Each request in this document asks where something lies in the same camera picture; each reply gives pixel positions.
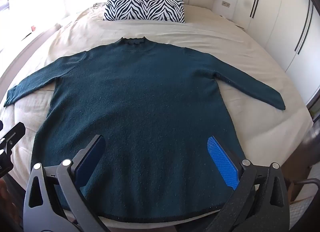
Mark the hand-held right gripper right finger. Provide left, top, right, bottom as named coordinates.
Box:
left=205, top=136, right=291, bottom=232

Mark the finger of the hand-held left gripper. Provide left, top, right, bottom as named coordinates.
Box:
left=0, top=122, right=26, bottom=158

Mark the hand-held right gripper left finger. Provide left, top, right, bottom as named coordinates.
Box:
left=23, top=134, right=110, bottom=232

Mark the dark teal knit sweater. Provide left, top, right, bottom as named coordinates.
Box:
left=4, top=36, right=286, bottom=223

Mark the white quilted mat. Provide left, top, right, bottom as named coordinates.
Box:
left=289, top=197, right=320, bottom=232

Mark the beige bed sheet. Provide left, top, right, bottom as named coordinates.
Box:
left=0, top=3, right=314, bottom=232

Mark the white wardrobe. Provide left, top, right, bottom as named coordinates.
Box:
left=232, top=0, right=320, bottom=108

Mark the zebra print pillow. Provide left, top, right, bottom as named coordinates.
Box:
left=103, top=0, right=187, bottom=24

